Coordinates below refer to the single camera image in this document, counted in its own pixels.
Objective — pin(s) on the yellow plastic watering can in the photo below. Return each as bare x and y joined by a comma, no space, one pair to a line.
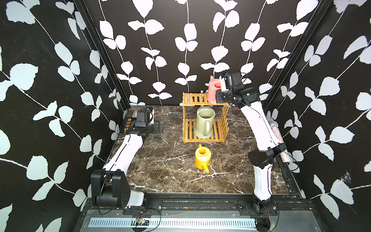
202,158

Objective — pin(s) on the black front mounting rail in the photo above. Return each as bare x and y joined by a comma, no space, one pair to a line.
244,204

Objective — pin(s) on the wooden slatted two-tier shelf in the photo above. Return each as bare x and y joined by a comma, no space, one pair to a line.
220,126

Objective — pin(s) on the black book with gold text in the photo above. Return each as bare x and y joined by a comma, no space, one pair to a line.
127,124

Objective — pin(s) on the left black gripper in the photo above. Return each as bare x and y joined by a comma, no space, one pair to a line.
156,130

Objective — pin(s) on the rhinestone silver microphone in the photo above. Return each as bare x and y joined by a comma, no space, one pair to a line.
285,156

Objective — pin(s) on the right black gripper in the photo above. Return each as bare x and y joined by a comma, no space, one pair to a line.
219,96

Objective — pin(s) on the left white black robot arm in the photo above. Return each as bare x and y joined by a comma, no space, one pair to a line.
109,185

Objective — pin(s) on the small circuit board with wires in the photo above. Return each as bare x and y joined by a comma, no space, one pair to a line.
141,222

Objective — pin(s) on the green metal watering can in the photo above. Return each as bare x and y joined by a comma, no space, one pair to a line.
204,122

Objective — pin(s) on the white perforated rail strip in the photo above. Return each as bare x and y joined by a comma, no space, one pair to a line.
181,223

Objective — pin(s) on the pink plastic watering can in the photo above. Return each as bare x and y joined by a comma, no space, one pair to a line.
213,86

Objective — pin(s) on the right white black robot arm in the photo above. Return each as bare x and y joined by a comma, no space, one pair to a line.
268,145

